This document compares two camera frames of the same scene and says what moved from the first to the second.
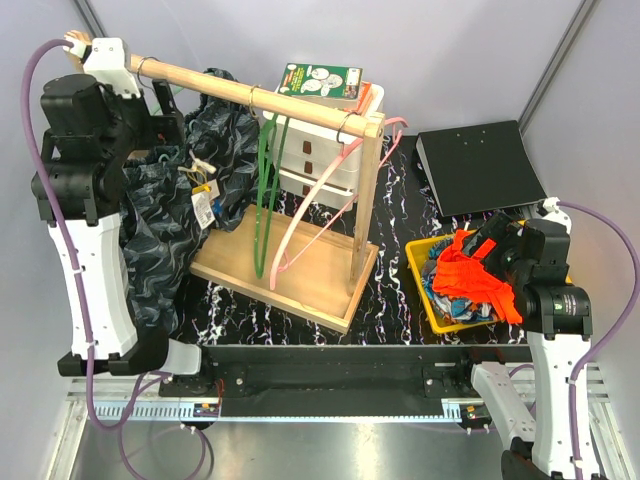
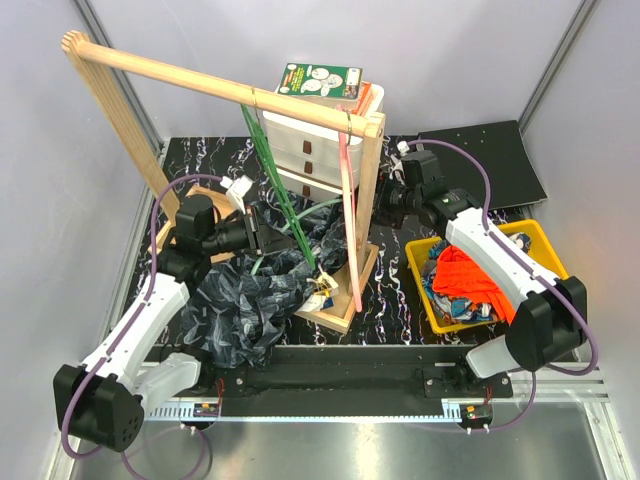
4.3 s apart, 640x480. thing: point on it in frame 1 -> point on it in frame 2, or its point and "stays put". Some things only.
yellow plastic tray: [415, 253] stays put
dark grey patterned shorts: [204, 177] -> [237, 307]
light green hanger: [154, 109] -> [260, 260]
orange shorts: [457, 273] stays put
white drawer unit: [321, 167] stays put
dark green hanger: [262, 264] -> [267, 155]
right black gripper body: [503, 258] -> [393, 202]
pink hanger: [346, 147] -> [350, 203]
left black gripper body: [141, 129] -> [254, 231]
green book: [321, 81] stays put
